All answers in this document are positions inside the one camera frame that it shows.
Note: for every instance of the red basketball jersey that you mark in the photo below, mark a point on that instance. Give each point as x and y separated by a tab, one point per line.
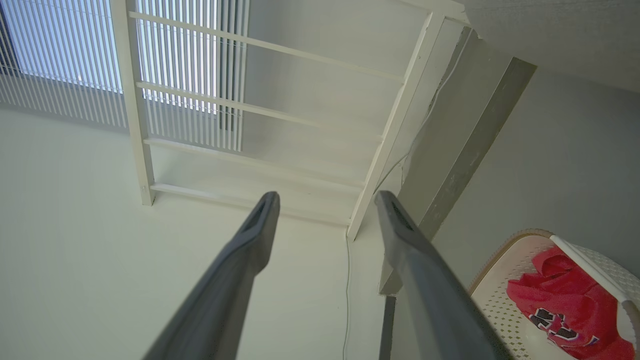
565	295

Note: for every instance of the white perforated laundry basket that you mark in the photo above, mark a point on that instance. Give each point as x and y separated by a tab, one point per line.
500	300

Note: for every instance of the white vertical window blinds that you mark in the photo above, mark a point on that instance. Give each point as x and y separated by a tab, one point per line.
60	40

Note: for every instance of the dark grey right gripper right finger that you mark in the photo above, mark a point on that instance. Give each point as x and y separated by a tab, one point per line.
430	290

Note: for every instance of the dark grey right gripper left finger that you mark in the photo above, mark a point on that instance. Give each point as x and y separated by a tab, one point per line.
235	280

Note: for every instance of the white wooden railing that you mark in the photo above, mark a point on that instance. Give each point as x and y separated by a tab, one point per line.
133	100

